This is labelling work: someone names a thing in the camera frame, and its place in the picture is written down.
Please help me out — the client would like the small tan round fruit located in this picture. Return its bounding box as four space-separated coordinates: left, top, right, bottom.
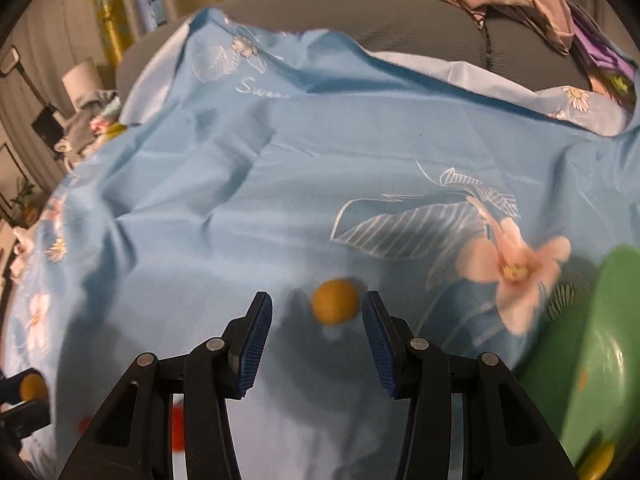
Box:
311 280 360 326

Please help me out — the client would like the small orange kumquat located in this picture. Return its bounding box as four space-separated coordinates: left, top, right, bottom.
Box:
18 373 49 402

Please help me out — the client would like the red cherry tomato lower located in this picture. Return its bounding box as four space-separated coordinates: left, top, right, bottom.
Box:
170 403 186 453

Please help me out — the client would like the red cherry tomato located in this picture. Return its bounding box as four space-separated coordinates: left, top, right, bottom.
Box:
170 403 186 453
78 416 92 436

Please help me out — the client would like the red cherry tomato left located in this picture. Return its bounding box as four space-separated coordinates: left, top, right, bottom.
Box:
78 416 92 436

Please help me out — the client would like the yellow green lime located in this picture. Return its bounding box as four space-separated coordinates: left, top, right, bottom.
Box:
577 442 615 480

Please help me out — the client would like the green plastic bowl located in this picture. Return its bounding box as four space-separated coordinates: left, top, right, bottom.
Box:
520 246 639 479

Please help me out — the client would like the potted green plant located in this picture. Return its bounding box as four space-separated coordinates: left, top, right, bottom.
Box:
9 178 41 229

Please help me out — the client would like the upright vacuum cleaner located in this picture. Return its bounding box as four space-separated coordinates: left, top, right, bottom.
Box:
0 45 66 149

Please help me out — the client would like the clothes heap on chair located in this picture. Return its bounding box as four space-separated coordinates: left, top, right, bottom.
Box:
54 90 122 171

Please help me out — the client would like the white cylinder lamp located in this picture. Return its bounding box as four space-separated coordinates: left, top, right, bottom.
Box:
62 58 104 110

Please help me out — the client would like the light blue floral sheet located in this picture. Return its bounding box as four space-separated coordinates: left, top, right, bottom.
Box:
3 9 639 479

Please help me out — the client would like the yellow patterned curtain left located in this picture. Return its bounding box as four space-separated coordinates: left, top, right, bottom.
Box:
93 0 134 68

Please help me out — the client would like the purple cloth pile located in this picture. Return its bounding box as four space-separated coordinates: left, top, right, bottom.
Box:
568 3 639 110

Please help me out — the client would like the grey sofa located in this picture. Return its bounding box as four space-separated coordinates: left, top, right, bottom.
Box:
115 0 597 106

